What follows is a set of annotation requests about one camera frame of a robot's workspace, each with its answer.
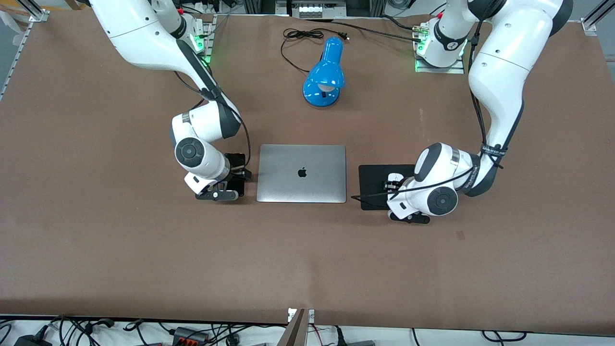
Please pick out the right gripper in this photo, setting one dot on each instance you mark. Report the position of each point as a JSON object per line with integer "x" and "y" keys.
{"x": 236, "y": 162}

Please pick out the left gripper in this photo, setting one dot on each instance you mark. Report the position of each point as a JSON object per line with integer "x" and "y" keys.
{"x": 395, "y": 184}

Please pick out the white computer mouse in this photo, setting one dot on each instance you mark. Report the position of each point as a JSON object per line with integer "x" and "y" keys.
{"x": 394, "y": 177}

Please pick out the black smartphone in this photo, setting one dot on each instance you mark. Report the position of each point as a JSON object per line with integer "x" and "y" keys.
{"x": 236, "y": 159}

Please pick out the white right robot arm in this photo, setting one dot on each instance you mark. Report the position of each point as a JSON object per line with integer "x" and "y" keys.
{"x": 139, "y": 33}

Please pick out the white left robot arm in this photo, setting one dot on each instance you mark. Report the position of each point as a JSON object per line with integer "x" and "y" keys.
{"x": 499, "y": 72}

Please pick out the black mouse pad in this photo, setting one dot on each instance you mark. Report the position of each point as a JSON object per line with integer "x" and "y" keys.
{"x": 372, "y": 180}

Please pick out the silver closed laptop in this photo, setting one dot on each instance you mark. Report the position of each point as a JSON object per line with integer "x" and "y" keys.
{"x": 288, "y": 182}

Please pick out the blue desk lamp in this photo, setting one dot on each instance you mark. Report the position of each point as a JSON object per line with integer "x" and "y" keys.
{"x": 326, "y": 67}

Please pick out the grey power adapter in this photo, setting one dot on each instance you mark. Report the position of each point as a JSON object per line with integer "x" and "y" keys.
{"x": 360, "y": 343}

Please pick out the black box with orange plugs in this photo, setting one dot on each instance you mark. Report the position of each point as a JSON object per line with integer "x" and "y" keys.
{"x": 190, "y": 334}

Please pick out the white power strip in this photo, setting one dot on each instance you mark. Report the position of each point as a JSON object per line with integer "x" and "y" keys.
{"x": 312, "y": 10}

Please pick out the black power adapter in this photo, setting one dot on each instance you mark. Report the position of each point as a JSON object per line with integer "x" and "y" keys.
{"x": 31, "y": 340}

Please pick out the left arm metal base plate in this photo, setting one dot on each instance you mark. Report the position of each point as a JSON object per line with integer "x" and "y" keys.
{"x": 451, "y": 69}

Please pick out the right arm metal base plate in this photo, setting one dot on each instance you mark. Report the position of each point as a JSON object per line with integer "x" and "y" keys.
{"x": 209, "y": 29}

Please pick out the white post bracket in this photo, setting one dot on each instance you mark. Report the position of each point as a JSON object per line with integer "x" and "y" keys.
{"x": 311, "y": 315}

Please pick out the grey camera stand post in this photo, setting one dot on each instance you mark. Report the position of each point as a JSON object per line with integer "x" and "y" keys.
{"x": 298, "y": 331}

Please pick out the aluminium side rail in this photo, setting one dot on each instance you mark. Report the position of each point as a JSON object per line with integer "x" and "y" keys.
{"x": 17, "y": 57}

